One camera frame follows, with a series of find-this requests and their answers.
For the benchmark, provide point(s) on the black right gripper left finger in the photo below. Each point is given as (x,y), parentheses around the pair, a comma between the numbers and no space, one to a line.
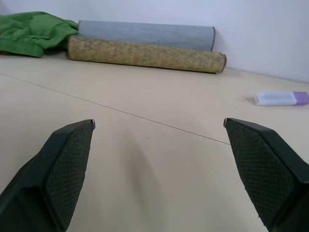
(55,174)

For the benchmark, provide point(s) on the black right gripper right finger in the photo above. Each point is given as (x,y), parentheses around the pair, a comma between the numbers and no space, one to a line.
(268,169)

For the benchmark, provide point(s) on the clear box with purple cap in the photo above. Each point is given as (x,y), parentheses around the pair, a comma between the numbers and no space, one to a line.
(281,98)

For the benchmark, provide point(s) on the green knitted cloth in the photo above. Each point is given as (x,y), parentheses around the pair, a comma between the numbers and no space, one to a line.
(31,33)

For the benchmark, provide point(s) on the rolled yellow woven mat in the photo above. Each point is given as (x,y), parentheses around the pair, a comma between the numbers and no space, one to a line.
(144,54)

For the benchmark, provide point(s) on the rolled grey mat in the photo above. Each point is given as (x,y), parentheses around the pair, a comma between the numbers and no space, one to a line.
(149,33)

